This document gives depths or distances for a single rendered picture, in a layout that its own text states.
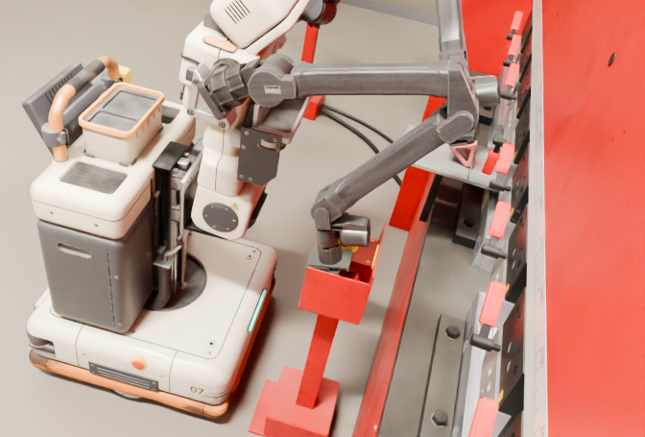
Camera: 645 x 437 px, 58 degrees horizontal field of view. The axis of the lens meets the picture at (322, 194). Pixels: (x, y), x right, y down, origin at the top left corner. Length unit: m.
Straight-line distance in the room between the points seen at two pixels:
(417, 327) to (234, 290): 0.91
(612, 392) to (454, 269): 0.92
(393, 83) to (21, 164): 2.22
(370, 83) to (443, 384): 0.58
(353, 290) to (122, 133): 0.71
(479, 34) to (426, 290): 1.24
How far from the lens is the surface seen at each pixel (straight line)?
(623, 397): 0.51
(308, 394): 1.92
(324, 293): 1.45
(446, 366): 1.19
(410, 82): 1.13
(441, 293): 1.35
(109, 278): 1.72
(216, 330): 1.92
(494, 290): 0.88
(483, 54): 2.35
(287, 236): 2.65
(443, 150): 1.57
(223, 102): 1.23
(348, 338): 2.32
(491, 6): 2.29
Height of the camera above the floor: 1.81
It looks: 39 degrees down
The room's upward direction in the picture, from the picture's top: 12 degrees clockwise
